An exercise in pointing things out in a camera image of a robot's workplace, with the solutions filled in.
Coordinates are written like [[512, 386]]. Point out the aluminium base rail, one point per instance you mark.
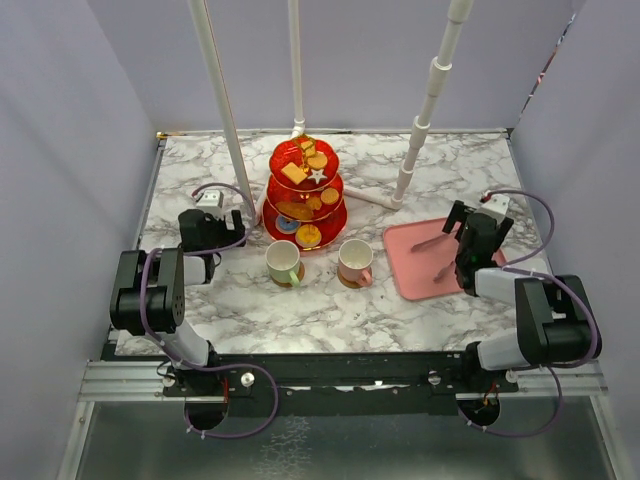
[[146, 379]]

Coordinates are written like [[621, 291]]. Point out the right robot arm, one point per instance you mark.
[[554, 323]]

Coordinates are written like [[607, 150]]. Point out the rectangular yellow biscuit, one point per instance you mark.
[[294, 173]]

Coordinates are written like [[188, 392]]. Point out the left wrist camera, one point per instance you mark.
[[210, 201]]

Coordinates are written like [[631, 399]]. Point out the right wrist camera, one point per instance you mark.
[[495, 206]]

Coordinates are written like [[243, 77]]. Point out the wooden coaster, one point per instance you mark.
[[294, 279], [365, 280]]

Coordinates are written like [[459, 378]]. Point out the pink serving tray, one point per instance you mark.
[[413, 272]]

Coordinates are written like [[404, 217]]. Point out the round biscuit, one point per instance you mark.
[[317, 161], [330, 196]]

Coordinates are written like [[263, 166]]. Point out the swirl butter cookie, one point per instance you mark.
[[315, 203]]

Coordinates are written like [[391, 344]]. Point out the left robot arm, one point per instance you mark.
[[148, 296]]

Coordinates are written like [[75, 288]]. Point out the metal tongs pink tips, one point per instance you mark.
[[440, 251]]

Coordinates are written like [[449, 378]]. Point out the red three-tier stand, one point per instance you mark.
[[330, 219]]

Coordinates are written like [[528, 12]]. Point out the green mug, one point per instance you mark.
[[281, 257]]

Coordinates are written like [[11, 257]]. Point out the brown croissant bread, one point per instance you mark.
[[295, 210]]

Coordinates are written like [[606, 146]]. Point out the pink mug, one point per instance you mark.
[[355, 256]]

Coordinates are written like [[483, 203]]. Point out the star gingerbread cookie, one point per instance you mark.
[[317, 176]]

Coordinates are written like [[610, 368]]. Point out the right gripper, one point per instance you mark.
[[460, 213]]

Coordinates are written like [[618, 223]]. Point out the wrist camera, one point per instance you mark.
[[495, 206], [210, 201]]

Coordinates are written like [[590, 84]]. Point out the yellow donut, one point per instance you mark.
[[308, 236]]

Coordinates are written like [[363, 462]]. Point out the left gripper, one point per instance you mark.
[[233, 235]]

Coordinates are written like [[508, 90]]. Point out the white pvc pipe frame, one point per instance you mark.
[[439, 70]]

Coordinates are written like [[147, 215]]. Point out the blue frosted donut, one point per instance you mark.
[[286, 226]]

